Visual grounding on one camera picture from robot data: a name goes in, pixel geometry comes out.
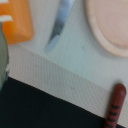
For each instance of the yellow toy bread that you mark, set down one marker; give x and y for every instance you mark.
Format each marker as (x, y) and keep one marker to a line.
(17, 20)

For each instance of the red-brown sausage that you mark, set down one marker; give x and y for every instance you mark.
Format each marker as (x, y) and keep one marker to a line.
(117, 101)

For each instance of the beige woven placemat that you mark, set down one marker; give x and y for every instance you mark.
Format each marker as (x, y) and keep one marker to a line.
(77, 69)

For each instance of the round wooden plate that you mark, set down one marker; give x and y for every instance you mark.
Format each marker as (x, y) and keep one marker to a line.
(108, 20)

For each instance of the knife with orange handle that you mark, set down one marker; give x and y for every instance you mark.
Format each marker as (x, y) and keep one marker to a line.
(61, 18)

